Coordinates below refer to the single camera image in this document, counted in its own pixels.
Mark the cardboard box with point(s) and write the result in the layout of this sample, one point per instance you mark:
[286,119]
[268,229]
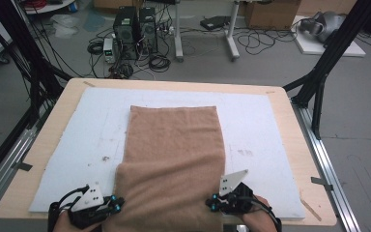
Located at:
[270,14]

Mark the wooden table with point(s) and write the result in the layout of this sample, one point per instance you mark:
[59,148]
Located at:
[45,154]

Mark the black computer tower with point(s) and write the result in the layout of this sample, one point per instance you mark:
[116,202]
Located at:
[125,29]
[148,29]

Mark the grey helmet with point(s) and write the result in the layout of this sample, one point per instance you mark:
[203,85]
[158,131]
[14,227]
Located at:
[328,22]

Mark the thin wooden stick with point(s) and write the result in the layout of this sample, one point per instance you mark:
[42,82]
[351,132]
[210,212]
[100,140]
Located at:
[310,209]

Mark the aluminium rail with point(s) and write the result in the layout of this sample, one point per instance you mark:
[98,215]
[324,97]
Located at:
[325,161]
[9,161]

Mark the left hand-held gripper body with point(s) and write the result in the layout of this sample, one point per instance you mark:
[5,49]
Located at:
[90,206]

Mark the person's right hand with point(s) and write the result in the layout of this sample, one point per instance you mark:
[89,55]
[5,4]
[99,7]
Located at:
[261,219]

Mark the small grey power supply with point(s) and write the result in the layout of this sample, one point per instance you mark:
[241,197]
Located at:
[109,50]

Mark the person's left hand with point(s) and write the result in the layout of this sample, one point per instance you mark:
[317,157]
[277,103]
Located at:
[64,225]

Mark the white foam board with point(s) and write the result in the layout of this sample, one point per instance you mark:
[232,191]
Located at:
[90,129]

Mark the black table clamp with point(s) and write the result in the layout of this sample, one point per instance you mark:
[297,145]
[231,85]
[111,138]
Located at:
[321,183]
[22,166]

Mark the flat black device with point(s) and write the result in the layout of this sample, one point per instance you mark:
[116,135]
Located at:
[214,22]

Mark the white floor board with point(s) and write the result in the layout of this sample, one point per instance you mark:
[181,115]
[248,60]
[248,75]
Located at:
[309,45]

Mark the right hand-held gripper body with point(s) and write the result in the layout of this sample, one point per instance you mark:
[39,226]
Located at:
[235,199]

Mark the clear plastic bag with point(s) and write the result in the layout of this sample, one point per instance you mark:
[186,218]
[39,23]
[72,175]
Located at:
[64,25]

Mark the tan towel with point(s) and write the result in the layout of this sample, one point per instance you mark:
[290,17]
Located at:
[174,154]

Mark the round white table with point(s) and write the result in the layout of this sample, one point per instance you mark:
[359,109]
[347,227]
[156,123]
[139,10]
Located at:
[48,7]

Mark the white table stand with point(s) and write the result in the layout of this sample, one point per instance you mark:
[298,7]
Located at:
[177,32]

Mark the black metal frame post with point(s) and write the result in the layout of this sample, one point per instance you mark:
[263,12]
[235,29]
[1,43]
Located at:
[335,48]
[22,48]

